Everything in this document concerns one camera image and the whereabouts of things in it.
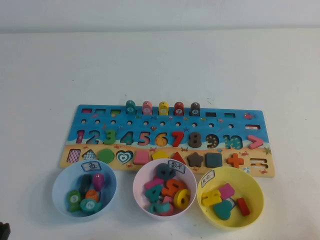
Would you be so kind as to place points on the teal fish piece number four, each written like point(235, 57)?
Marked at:
point(130, 108)

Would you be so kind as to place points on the yellow fish piece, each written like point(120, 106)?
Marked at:
point(163, 109)

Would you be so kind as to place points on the pink fish piece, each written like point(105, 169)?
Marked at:
point(147, 108)

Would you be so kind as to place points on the red fish piece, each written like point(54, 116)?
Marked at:
point(178, 109)

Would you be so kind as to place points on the red number seven piece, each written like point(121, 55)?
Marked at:
point(178, 136)

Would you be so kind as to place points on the yellow pentagon piece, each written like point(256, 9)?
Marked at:
point(160, 155)

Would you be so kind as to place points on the brown fish piece number eight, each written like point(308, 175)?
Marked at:
point(195, 110)

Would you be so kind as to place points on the pink trapezoid piece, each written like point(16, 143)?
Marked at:
point(141, 158)

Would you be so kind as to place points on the red triangle piece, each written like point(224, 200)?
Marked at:
point(178, 158)

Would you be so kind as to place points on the colourful wooden puzzle board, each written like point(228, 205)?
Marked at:
point(202, 130)

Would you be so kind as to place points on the paper label on pink bowl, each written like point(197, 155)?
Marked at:
point(177, 165)

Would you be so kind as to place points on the brown star piece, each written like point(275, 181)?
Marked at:
point(195, 160)

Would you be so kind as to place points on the green circle piece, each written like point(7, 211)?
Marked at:
point(106, 155)

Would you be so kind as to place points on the long pink number piece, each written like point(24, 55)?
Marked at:
point(152, 184)

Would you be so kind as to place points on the pale pink plastic bowl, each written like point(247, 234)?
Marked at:
point(140, 182)

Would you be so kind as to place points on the dark grey square piece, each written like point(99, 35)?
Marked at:
point(214, 160)

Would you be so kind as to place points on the orange number five piece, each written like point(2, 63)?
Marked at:
point(170, 191)

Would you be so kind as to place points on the paper label on yellow bowl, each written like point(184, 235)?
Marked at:
point(208, 175)

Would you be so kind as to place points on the small pink number piece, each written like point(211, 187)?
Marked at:
point(167, 199)

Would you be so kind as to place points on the yellow number six piece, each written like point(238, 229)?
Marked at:
point(178, 200)

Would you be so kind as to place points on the paper label on blue bowl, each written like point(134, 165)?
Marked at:
point(91, 166)

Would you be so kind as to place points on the orange plus sign piece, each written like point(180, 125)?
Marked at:
point(235, 160)

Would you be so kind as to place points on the purple fish piece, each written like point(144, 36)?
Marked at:
point(98, 181)

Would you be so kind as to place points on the yellow equals sign piece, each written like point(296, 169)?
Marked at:
point(206, 198)

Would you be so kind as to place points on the pink diamond piece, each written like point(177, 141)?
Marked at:
point(226, 190)

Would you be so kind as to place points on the dark grey fish piece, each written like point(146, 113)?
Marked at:
point(85, 183)

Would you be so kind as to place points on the pink greater-than sign piece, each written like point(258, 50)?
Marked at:
point(258, 142)

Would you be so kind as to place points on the orange fish piece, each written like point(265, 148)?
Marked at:
point(92, 195)

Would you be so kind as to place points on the blue checkered rectangle piece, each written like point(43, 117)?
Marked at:
point(232, 202)

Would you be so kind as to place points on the teal heart piece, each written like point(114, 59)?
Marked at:
point(222, 210)

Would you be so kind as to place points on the teal fish piece number two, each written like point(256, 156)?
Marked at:
point(89, 205)

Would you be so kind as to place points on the yellow plastic bowl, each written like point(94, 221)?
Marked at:
point(252, 190)

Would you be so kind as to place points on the green fish piece number three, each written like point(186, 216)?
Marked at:
point(74, 200)

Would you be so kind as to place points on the light blue plastic bowl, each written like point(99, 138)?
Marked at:
point(61, 185)

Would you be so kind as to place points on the red minus sign piece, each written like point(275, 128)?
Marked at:
point(243, 206)

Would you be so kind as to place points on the black equipment part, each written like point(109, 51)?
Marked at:
point(4, 231)

